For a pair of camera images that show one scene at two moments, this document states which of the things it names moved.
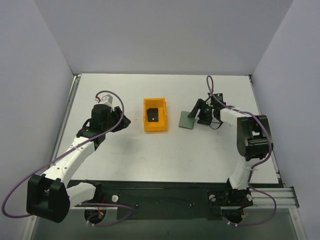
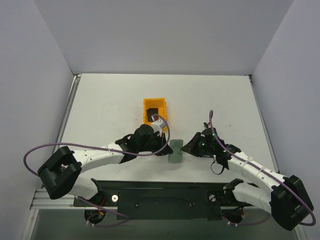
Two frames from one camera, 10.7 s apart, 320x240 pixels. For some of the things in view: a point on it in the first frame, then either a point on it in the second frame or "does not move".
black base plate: (169, 200) does not move
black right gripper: (204, 113) to (195, 144)
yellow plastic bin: (160, 125) does not move
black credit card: (152, 114) does not move
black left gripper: (119, 117) to (160, 143)
